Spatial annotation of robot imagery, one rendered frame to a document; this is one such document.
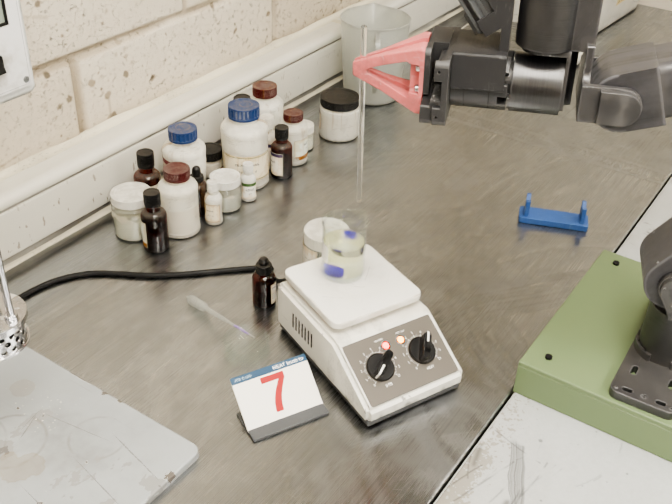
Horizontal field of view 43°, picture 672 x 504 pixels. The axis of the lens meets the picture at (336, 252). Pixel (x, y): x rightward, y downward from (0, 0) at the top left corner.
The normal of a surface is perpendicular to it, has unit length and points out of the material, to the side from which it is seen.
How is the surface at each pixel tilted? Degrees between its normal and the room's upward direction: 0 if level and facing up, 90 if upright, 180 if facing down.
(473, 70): 90
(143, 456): 0
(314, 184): 0
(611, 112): 90
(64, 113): 90
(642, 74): 90
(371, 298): 0
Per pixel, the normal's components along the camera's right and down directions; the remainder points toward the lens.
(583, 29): -0.23, 0.55
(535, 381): -0.56, 0.46
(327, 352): -0.85, 0.28
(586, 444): 0.04, -0.82
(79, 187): 0.83, 0.34
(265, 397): 0.34, -0.30
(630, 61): -0.29, -0.83
